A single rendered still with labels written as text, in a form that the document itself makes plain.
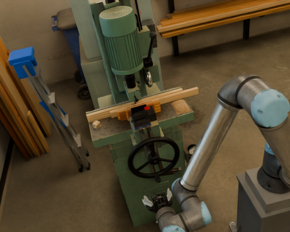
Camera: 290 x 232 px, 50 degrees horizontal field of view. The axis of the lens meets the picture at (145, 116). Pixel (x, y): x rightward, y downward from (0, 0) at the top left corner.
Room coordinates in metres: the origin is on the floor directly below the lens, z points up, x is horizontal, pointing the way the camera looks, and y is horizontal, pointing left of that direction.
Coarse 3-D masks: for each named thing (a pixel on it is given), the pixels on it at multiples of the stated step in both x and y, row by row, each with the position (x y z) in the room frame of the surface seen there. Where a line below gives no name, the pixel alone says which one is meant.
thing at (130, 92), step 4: (124, 84) 1.57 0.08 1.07; (136, 84) 1.54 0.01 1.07; (128, 88) 1.51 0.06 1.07; (132, 88) 1.50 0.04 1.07; (136, 88) 1.49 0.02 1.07; (128, 92) 1.47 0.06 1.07; (132, 92) 1.47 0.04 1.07; (136, 92) 1.47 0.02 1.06; (128, 96) 1.47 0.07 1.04; (132, 96) 1.47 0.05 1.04; (136, 96) 1.47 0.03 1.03; (140, 96) 1.48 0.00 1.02; (132, 100) 1.47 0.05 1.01
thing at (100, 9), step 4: (104, 0) 1.69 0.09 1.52; (120, 0) 1.69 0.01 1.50; (96, 4) 1.68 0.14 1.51; (100, 4) 1.68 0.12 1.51; (120, 4) 1.69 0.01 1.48; (124, 4) 1.70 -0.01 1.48; (100, 8) 1.68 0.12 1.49; (104, 8) 1.68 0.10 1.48; (100, 12) 1.68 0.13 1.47; (116, 84) 1.68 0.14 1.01
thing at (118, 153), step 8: (152, 88) 1.88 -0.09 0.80; (104, 96) 1.90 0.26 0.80; (112, 96) 1.88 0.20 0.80; (104, 104) 1.80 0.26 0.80; (112, 104) 1.78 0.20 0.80; (168, 136) 1.38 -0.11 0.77; (176, 136) 1.38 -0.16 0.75; (160, 144) 1.37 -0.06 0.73; (112, 152) 1.33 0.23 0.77; (120, 152) 1.34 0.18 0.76; (128, 152) 1.34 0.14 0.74
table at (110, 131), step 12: (168, 108) 1.48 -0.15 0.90; (108, 120) 1.48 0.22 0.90; (120, 120) 1.45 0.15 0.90; (168, 120) 1.38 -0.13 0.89; (180, 120) 1.39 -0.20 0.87; (96, 132) 1.39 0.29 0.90; (108, 132) 1.37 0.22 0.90; (120, 132) 1.35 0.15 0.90; (132, 132) 1.35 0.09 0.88; (96, 144) 1.32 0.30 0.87; (108, 144) 1.33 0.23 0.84
